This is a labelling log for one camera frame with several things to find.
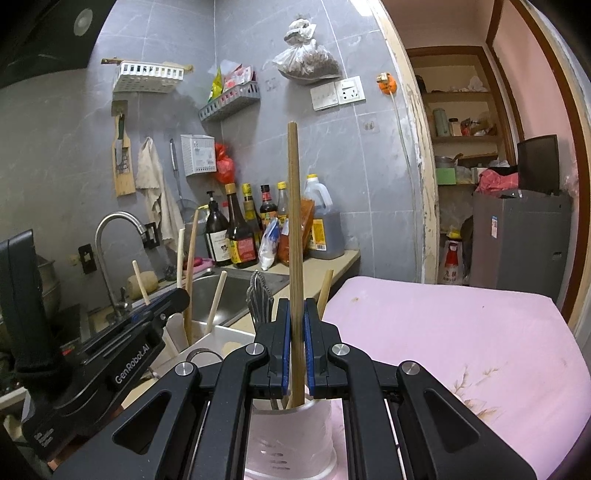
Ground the pink floral tablecloth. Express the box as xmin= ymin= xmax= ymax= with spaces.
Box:
xmin=320 ymin=275 xmax=588 ymax=480

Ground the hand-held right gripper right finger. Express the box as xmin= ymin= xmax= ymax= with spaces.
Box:
xmin=302 ymin=298 xmax=539 ymax=480

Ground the red plastic bag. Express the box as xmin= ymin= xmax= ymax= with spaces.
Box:
xmin=213 ymin=141 xmax=236 ymax=186

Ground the dark metal loop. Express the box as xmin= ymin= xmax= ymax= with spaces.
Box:
xmin=185 ymin=347 xmax=226 ymax=370

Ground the black range hood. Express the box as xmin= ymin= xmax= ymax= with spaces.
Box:
xmin=0 ymin=0 xmax=117 ymax=89

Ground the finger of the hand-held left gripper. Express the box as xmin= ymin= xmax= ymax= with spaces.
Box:
xmin=124 ymin=288 xmax=191 ymax=334

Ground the white wall basket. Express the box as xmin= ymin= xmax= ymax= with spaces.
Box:
xmin=113 ymin=61 xmax=186 ymax=95

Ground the beige kitchen counter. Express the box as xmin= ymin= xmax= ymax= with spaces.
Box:
xmin=88 ymin=249 xmax=361 ymax=334

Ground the orange brown packet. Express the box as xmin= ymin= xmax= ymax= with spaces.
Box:
xmin=276 ymin=198 xmax=316 ymax=268

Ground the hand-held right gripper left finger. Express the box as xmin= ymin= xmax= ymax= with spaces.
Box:
xmin=53 ymin=298 xmax=293 ymax=480

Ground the white wall switch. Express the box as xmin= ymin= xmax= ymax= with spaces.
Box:
xmin=310 ymin=82 xmax=341 ymax=112

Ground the worn white door frame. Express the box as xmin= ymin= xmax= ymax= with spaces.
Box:
xmin=368 ymin=0 xmax=442 ymax=285

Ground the chrome faucet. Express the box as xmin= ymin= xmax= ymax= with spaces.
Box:
xmin=94 ymin=211 xmax=156 ymax=324

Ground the white cable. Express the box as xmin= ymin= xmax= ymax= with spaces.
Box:
xmin=390 ymin=90 xmax=415 ymax=168

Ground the brown door frame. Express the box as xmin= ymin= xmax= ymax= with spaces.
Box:
xmin=485 ymin=0 xmax=591 ymax=326

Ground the white utensil holder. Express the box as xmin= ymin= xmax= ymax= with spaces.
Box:
xmin=164 ymin=314 xmax=339 ymax=480

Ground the white wall socket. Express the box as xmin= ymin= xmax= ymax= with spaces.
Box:
xmin=335 ymin=76 xmax=367 ymax=106

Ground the white red printed bag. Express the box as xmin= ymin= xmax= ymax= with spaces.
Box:
xmin=440 ymin=233 xmax=465 ymax=285

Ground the yellow cap sauce bottle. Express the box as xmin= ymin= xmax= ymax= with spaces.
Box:
xmin=241 ymin=183 xmax=263 ymax=250

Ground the blue white bag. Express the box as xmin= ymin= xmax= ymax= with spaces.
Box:
xmin=258 ymin=217 xmax=283 ymax=272

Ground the white wall box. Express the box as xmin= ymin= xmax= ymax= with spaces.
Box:
xmin=180 ymin=133 xmax=218 ymax=177

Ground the pink cloth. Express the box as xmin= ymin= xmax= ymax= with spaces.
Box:
xmin=475 ymin=167 xmax=520 ymax=195

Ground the metal sink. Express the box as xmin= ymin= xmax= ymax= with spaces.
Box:
xmin=187 ymin=265 xmax=290 ymax=326

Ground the black wall socket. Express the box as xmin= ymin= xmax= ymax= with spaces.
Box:
xmin=77 ymin=243 xmax=98 ymax=276

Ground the pale chopstick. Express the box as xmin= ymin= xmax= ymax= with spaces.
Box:
xmin=176 ymin=226 xmax=186 ymax=289

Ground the dark red label sauce bottle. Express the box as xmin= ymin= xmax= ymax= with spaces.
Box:
xmin=224 ymin=183 xmax=260 ymax=270

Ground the wooden shelf unit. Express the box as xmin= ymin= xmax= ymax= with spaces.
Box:
xmin=405 ymin=45 xmax=519 ymax=195

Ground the red snack packet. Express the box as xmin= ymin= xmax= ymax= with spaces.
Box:
xmin=222 ymin=60 xmax=257 ymax=100

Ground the wooden cutting board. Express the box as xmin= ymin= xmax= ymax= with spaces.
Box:
xmin=112 ymin=137 xmax=137 ymax=199

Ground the grey refrigerator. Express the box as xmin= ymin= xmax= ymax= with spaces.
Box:
xmin=469 ymin=189 xmax=574 ymax=297

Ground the black monitor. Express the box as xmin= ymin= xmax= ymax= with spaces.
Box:
xmin=516 ymin=133 xmax=561 ymax=195

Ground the clear yellow cap bottle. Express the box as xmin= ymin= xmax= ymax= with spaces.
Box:
xmin=275 ymin=181 xmax=292 ymax=223

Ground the yellow snack packet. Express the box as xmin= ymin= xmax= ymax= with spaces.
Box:
xmin=207 ymin=66 xmax=225 ymax=103

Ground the red cap sauce bottle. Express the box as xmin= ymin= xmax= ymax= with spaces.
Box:
xmin=258 ymin=184 xmax=278 ymax=232

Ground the grey wall basket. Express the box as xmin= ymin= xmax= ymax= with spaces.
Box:
xmin=198 ymin=80 xmax=262 ymax=123

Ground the metal strainer ladle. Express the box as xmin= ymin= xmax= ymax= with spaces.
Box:
xmin=169 ymin=138 xmax=199 ymax=236

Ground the beige towel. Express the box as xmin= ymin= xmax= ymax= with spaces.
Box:
xmin=135 ymin=137 xmax=186 ymax=239

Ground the cooking oil jug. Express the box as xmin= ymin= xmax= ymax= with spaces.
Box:
xmin=302 ymin=174 xmax=346 ymax=260

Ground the kitchen cleaver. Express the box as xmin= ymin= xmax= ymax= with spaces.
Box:
xmin=116 ymin=113 xmax=133 ymax=176

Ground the dark pump bottle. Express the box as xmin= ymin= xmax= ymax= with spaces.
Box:
xmin=204 ymin=190 xmax=232 ymax=268

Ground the beige sponge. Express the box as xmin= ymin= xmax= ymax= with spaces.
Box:
xmin=126 ymin=271 xmax=160 ymax=301

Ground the hanging clear plastic bag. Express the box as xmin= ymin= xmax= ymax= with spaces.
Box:
xmin=272 ymin=18 xmax=343 ymax=86

